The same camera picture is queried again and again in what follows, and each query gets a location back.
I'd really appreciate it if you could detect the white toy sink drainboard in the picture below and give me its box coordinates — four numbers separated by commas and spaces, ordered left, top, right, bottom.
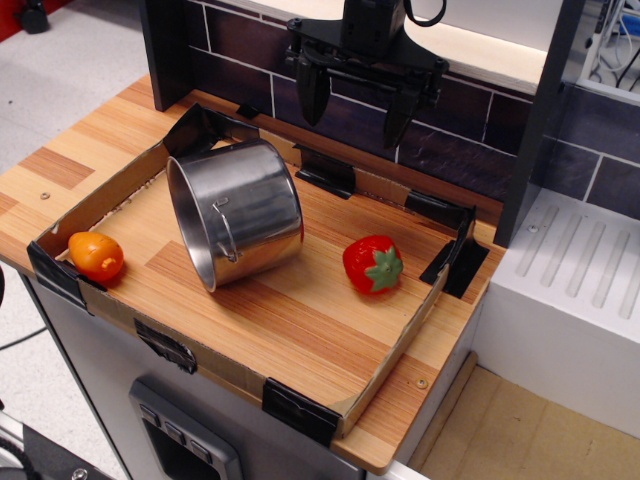
473, 190, 639, 436

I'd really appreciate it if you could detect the orange plastic toy fruit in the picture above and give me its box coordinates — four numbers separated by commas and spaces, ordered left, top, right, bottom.
68, 232, 124, 282

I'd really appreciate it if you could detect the cardboard fence with black tape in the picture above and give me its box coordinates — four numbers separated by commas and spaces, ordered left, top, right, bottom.
27, 106, 502, 464

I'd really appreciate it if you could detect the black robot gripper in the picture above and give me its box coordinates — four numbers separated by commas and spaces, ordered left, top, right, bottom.
286, 1, 449, 149

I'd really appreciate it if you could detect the shiny metal pot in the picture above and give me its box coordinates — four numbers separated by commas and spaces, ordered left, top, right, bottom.
166, 139, 304, 292

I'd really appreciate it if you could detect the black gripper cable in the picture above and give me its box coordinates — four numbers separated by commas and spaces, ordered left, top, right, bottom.
402, 0, 448, 28

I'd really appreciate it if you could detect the red plastic toy strawberry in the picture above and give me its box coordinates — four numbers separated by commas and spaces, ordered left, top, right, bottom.
342, 235, 404, 295

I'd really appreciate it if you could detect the grey toy oven panel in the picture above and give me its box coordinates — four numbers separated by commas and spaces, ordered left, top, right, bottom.
129, 380, 243, 479

